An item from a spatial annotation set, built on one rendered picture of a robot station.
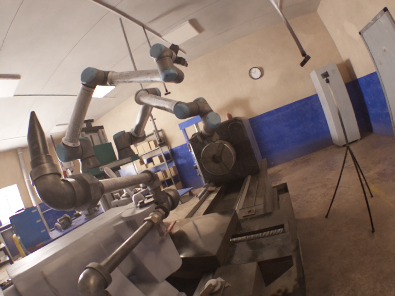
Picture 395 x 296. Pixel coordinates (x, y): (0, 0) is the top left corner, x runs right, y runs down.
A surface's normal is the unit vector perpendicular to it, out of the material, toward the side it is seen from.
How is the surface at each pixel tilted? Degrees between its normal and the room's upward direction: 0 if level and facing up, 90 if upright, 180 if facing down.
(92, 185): 101
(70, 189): 81
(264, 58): 90
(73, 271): 82
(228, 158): 90
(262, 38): 90
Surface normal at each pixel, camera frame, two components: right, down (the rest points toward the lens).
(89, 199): -0.09, -0.07
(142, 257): 0.29, -0.29
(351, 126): -0.35, 0.16
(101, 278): 0.85, -0.51
